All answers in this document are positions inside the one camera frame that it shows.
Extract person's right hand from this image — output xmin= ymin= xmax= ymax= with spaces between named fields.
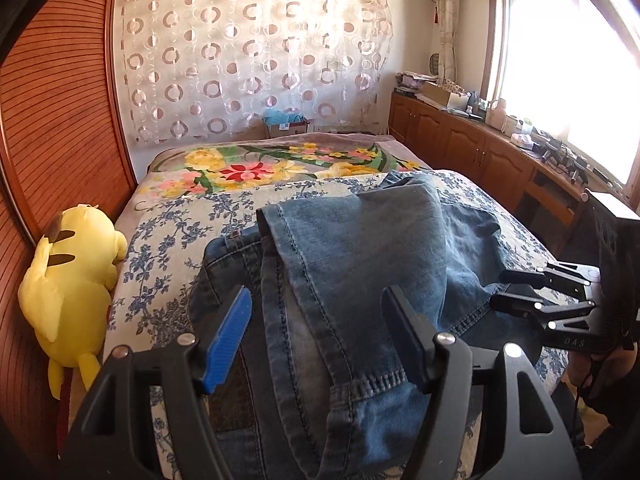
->
xmin=565 ymin=347 xmax=626 ymax=396

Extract blue denim pants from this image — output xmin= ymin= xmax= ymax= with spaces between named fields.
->
xmin=189 ymin=170 xmax=543 ymax=480

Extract yellow plush toy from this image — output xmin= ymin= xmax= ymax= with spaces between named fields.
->
xmin=17 ymin=203 xmax=128 ymax=401

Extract open cardboard box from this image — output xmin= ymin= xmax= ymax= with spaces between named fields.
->
xmin=422 ymin=82 xmax=463 ymax=109

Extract colourful flower blanket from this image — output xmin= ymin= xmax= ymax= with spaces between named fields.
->
xmin=135 ymin=132 xmax=436 ymax=211

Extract stack of papers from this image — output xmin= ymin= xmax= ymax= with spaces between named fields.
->
xmin=395 ymin=71 xmax=441 ymax=93

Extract beige window curtain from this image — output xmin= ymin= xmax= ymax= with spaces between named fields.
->
xmin=430 ymin=0 xmax=461 ymax=86

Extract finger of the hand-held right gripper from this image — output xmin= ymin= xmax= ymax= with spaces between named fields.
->
xmin=500 ymin=262 xmax=601 ymax=288
xmin=490 ymin=292 xmax=601 ymax=348

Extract bright window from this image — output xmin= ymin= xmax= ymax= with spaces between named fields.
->
xmin=487 ymin=0 xmax=640 ymax=186

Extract sheer circle-pattern curtain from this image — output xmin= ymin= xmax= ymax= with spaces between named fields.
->
xmin=115 ymin=0 xmax=396 ymax=143

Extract cardboard box with blue tissue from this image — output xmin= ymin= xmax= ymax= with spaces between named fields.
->
xmin=263 ymin=107 xmax=311 ymax=138

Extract brown slatted wooden wardrobe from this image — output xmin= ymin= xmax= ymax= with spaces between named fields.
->
xmin=0 ymin=0 xmax=138 ymax=461

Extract blue floral bed sheet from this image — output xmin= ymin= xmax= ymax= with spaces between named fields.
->
xmin=102 ymin=170 xmax=571 ymax=480

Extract long wooden cabinet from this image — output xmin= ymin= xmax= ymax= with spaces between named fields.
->
xmin=389 ymin=91 xmax=601 ymax=256

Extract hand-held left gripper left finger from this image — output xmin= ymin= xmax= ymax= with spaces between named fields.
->
xmin=65 ymin=285 xmax=253 ymax=480

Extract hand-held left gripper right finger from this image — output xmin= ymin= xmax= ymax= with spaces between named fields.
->
xmin=381 ymin=285 xmax=583 ymax=480

